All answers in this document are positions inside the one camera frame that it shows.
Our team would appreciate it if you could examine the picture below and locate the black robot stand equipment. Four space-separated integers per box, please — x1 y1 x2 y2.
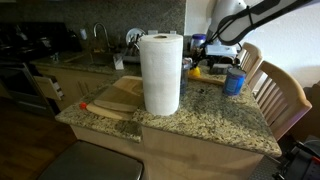
271 134 320 180

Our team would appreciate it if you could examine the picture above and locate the light wooden slat chair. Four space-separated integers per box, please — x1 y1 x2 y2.
235 41 264 92
254 60 313 142

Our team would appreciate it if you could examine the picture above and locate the rectangular wooden cutting board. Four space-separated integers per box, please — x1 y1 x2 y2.
92 75 145 113

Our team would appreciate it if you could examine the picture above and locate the dish drying rack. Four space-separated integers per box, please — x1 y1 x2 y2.
120 43 142 65

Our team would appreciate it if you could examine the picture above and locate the blue tin can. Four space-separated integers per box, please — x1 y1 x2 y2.
222 67 247 98

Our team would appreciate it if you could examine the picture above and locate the black stove with oven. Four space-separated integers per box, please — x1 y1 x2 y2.
0 21 71 118

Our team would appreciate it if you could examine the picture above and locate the kitchen sink basin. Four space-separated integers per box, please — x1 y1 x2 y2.
63 51 116 67

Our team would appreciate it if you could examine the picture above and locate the small white soap bottle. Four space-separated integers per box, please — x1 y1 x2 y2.
79 28 88 42

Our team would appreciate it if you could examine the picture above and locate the stainless steel trash can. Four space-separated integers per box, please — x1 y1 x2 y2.
36 139 144 180

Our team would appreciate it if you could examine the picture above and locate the open beige kitchen drawer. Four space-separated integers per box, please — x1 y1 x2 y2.
33 75 65 102

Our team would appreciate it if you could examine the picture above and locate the thin wooden board strip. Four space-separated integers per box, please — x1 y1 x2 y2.
187 75 225 86

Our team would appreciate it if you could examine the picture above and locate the clear jar with blue lid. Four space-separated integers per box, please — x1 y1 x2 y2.
190 33 208 54

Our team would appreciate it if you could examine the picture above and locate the white plate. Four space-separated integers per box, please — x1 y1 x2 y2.
125 27 147 47

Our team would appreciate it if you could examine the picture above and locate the white paper towel roll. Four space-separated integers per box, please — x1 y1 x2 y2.
138 33 184 117

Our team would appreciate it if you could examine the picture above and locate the clear glass tumbler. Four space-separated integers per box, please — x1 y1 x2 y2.
180 57 194 96

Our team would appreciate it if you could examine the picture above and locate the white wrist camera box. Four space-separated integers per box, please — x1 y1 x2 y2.
204 44 238 58

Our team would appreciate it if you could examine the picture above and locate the chrome kitchen faucet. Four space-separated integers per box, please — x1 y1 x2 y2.
92 22 111 53

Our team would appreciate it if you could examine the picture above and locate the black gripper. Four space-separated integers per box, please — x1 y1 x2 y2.
191 49 212 71

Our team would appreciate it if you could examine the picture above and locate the yellow rubber duck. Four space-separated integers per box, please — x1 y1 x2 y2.
188 66 202 80

